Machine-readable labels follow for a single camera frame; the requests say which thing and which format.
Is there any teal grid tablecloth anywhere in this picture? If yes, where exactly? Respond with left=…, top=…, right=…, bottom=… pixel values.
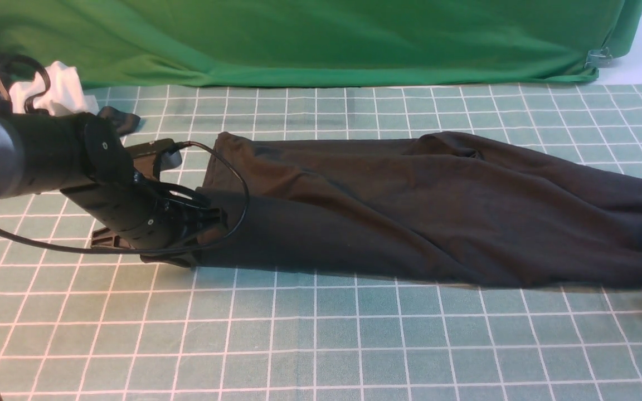
left=0, top=84, right=642, bottom=400

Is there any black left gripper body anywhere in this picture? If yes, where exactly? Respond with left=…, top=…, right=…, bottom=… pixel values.
left=62, top=174, right=213, bottom=251

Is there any metal binder clip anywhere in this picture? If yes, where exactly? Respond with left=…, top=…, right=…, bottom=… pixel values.
left=584, top=47, right=614, bottom=69

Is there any dark gray long-sleeve shirt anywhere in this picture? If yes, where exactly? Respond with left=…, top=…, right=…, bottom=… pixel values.
left=196, top=132, right=642, bottom=289

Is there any green backdrop cloth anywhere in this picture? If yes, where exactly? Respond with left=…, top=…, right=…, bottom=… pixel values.
left=0, top=1, right=642, bottom=89

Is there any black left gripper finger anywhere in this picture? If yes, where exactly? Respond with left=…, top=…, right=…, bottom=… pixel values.
left=91, top=226, right=196, bottom=269
left=173, top=207, right=230, bottom=246

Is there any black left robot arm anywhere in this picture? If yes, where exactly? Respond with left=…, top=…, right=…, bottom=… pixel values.
left=0, top=113, right=227, bottom=267

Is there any white crumpled cloth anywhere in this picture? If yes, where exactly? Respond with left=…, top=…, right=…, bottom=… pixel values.
left=8, top=61, right=100, bottom=116

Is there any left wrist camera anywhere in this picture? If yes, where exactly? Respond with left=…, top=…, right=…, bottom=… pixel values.
left=125, top=139, right=183, bottom=181

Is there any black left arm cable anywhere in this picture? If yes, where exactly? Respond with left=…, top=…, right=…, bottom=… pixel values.
left=0, top=53, right=250, bottom=401

